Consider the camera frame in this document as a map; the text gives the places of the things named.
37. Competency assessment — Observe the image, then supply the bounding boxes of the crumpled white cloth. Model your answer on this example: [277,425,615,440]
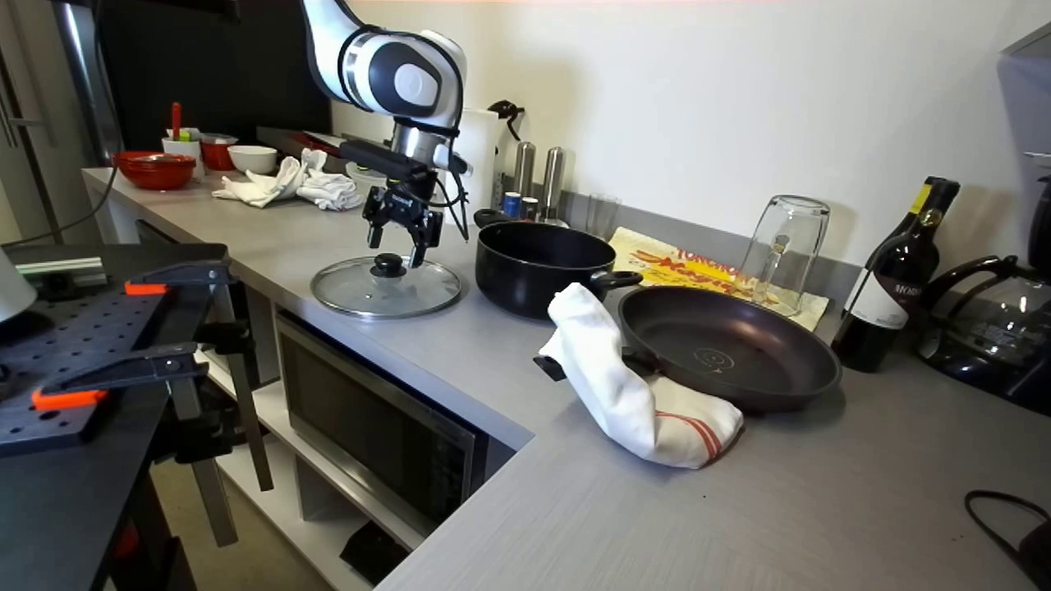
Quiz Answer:
[209,147,365,214]

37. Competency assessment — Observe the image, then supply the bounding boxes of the red cup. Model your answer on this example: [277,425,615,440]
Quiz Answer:
[197,130,239,174]

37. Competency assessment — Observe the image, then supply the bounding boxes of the black cooking pot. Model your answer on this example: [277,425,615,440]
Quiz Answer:
[474,221,644,323]

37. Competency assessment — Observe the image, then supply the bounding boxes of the wine bottle yellow cap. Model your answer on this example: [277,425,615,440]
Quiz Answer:
[829,174,962,373]

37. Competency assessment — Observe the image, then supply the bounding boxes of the upturned clear drinking glass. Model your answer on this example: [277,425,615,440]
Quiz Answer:
[740,192,834,315]

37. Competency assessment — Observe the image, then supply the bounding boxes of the yellow red dish towel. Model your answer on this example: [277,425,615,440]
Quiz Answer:
[604,222,834,332]

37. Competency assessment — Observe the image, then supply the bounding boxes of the black cable loop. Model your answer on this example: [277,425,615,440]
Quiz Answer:
[962,485,1051,589]

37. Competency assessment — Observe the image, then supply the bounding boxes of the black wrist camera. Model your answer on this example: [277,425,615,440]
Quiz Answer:
[336,134,441,192]

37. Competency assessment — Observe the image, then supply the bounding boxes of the white towel red stripes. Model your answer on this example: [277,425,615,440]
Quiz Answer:
[534,280,750,472]

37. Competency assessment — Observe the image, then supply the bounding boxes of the black clamp orange handle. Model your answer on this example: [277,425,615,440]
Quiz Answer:
[30,343,209,422]
[117,258,239,308]

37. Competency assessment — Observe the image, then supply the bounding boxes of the red bowl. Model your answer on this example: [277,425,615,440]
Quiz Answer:
[111,147,199,195]

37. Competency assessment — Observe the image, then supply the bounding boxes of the white bowl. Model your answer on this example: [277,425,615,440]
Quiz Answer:
[222,140,280,176]

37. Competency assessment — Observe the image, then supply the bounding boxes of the white utensil holder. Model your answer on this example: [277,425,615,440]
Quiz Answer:
[161,99,208,162]

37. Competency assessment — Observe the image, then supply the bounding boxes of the black frying pan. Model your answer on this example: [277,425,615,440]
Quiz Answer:
[532,287,844,417]

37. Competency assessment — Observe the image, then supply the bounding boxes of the glass pot lid black knob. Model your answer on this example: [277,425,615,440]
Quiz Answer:
[309,254,466,323]

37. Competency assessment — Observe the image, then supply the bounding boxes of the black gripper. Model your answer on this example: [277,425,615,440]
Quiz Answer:
[361,180,446,274]

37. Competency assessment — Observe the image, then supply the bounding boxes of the black perforated mounting board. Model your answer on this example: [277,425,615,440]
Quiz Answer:
[0,241,232,457]

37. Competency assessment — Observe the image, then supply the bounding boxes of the built-in microwave oven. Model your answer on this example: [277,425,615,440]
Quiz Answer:
[277,315,487,538]

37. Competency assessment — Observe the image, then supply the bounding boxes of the tall steel mill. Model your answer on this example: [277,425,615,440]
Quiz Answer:
[511,137,539,216]
[543,145,567,216]

